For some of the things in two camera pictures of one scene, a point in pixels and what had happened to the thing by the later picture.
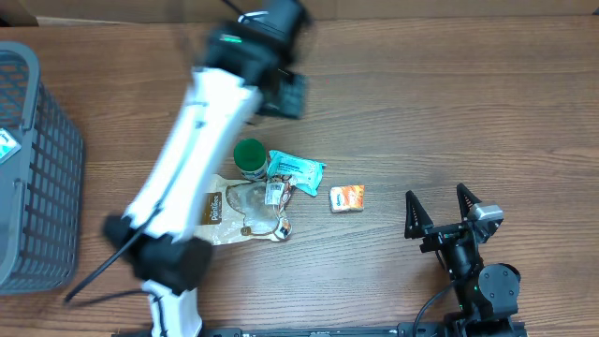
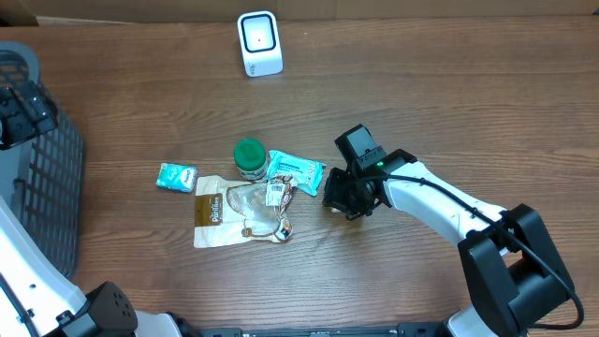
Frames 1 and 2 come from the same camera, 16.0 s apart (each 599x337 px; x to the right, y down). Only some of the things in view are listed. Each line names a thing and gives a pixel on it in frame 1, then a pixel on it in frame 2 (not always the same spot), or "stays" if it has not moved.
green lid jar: x=250 y=157 stays
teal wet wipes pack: x=306 y=175 stays
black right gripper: x=419 y=225 -> x=337 y=197
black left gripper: x=297 y=108 -> x=25 y=124
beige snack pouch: x=235 y=211 stays
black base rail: x=366 y=329 stays
